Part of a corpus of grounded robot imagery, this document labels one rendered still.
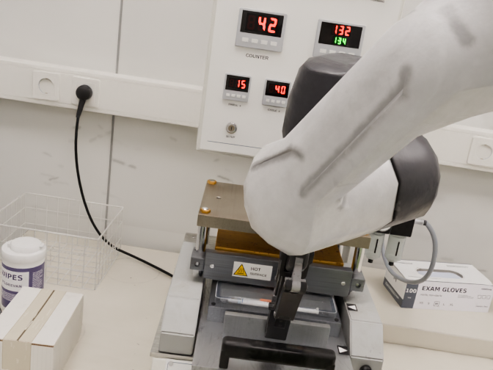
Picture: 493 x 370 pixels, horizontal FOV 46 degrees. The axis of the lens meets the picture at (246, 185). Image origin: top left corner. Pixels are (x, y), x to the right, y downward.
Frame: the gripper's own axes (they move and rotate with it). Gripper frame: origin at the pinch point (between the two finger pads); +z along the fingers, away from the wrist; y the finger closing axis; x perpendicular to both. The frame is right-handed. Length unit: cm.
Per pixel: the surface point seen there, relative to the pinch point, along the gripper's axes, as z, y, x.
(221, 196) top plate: -0.2, -24.3, -10.6
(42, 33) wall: 3, -83, -62
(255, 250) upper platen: 1.5, -14.2, -3.9
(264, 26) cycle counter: -23, -45, -7
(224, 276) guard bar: 4.6, -10.7, -8.1
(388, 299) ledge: 41, -45, 32
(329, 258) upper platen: 1.8, -15.0, 7.9
